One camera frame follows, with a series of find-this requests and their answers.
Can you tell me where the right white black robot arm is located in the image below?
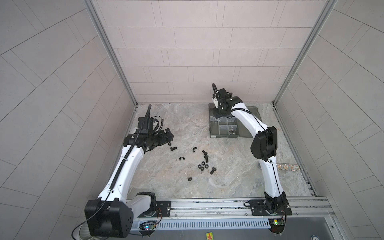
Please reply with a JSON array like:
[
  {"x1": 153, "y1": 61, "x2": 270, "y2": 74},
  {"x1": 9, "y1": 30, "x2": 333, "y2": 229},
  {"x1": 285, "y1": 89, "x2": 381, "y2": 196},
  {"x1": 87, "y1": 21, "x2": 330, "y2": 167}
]
[{"x1": 212, "y1": 84, "x2": 292, "y2": 217}]

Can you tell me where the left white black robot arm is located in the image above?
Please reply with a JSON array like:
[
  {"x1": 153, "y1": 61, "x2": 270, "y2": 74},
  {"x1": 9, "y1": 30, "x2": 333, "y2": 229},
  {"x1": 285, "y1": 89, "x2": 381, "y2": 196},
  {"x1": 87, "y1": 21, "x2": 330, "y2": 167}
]
[{"x1": 71, "y1": 106, "x2": 174, "y2": 240}]

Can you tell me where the green compartment organizer box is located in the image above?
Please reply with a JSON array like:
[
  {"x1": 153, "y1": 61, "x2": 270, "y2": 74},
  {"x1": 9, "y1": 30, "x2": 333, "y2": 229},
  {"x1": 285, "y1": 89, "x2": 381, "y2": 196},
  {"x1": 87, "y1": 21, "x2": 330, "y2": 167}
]
[{"x1": 209, "y1": 103, "x2": 268, "y2": 139}]

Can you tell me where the black bolt pair centre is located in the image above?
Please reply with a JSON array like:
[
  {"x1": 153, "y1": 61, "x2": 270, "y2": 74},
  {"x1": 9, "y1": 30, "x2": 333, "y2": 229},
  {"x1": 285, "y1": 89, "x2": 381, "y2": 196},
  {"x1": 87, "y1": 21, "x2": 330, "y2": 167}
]
[{"x1": 202, "y1": 151, "x2": 209, "y2": 163}]

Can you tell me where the black nut cluster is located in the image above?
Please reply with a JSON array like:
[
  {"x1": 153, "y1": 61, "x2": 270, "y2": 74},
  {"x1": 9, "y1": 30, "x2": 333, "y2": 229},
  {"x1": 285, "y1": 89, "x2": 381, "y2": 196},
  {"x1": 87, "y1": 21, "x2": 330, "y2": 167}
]
[{"x1": 198, "y1": 162, "x2": 209, "y2": 171}]

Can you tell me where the sprinkle-filled clear bottle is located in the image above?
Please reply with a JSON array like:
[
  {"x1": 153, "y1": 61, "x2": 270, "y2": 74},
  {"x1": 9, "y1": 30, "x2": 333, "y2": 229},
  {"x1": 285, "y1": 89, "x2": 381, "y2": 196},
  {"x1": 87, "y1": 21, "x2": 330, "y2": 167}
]
[{"x1": 277, "y1": 163, "x2": 301, "y2": 172}]

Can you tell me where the left controller board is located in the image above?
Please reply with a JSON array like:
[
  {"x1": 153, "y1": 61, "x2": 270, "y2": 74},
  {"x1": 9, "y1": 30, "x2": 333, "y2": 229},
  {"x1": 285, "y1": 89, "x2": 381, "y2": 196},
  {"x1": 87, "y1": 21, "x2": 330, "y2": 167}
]
[{"x1": 139, "y1": 221, "x2": 157, "y2": 236}]

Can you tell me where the controller board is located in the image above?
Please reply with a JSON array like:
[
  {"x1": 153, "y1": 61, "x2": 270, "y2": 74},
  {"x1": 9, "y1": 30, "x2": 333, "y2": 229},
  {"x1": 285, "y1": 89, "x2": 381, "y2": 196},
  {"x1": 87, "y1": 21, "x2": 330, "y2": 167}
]
[
  {"x1": 269, "y1": 219, "x2": 286, "y2": 234},
  {"x1": 139, "y1": 221, "x2": 157, "y2": 236}
]

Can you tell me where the right controller board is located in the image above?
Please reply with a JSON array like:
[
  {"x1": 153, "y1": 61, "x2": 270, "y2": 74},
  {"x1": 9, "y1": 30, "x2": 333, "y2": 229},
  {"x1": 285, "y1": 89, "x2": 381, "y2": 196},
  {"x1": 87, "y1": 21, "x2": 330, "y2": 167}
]
[{"x1": 269, "y1": 219, "x2": 286, "y2": 234}]

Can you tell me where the aluminium mounting rail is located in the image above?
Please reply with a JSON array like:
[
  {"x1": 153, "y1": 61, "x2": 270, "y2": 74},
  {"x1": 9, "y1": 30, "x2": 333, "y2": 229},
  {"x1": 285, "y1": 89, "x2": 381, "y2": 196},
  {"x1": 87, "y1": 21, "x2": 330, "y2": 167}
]
[{"x1": 157, "y1": 196, "x2": 336, "y2": 219}]

